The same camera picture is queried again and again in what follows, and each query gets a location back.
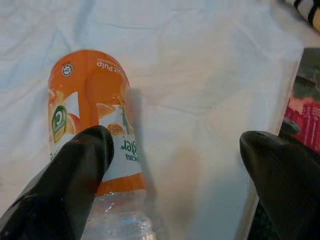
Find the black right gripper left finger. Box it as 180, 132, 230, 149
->
0, 124, 115, 240

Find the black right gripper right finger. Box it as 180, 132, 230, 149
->
239, 129, 320, 240

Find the dark red cover book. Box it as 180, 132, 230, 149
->
282, 47, 320, 151

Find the orange juice plastic bottle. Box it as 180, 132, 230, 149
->
47, 49, 157, 240

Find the yellow egg cartoon blanket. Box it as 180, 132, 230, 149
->
293, 0, 320, 28

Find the white quilted mattress cover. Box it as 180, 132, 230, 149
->
0, 0, 320, 240

